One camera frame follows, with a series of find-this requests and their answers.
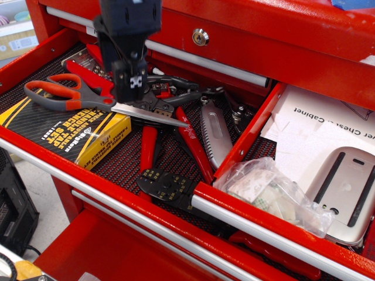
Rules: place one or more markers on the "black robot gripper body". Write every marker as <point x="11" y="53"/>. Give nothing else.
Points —
<point x="122" y="29"/>

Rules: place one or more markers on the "silver wireless mouse upside down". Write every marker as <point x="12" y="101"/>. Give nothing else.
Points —
<point x="344" y="184"/>

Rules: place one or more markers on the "black device on floor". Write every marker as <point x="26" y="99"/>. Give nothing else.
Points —
<point x="19" y="217"/>

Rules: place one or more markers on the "red tool chest cabinet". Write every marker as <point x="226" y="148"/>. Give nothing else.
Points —
<point x="308" y="44"/>

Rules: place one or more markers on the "silver cabinet lock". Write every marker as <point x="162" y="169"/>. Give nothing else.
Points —
<point x="200" y="37"/>

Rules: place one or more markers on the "black red drawer liner mat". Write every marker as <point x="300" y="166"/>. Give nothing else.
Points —
<point x="121" y="166"/>

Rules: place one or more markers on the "red lower drawer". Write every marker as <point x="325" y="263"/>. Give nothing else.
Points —
<point x="96" y="244"/>

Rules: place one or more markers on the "yellow black tap wrench box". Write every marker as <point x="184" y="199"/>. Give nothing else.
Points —
<point x="83" y="136"/>

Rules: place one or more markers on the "white cabinet manual paper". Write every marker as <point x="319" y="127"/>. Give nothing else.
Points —
<point x="307" y="127"/>

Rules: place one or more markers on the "large open red drawer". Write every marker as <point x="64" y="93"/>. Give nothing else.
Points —
<point x="80" y="189"/>

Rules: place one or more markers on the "grey black pliers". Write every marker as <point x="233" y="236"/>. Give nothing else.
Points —
<point x="178" y="91"/>

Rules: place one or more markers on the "orange grey handled scissors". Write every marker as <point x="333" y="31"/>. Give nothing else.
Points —
<point x="67" y="92"/>

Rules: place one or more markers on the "red handled wire crimper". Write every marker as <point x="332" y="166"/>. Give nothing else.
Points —
<point x="173" y="162"/>

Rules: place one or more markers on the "red marker pen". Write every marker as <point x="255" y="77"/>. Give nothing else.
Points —
<point x="157" y="71"/>

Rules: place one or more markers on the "clear plastic bag of parts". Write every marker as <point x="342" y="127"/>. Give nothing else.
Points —
<point x="259" y="183"/>

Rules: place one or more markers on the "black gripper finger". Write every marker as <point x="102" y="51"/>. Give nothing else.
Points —
<point x="120" y="77"/>
<point x="138" y="79"/>

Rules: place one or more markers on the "red black ratchet crimping tool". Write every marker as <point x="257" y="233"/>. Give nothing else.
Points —
<point x="105" y="88"/>

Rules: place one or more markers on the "socket bit set package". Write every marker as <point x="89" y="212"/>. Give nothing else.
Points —
<point x="84" y="59"/>

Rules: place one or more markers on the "small open red drawer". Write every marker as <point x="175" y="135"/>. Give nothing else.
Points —
<point x="256" y="225"/>

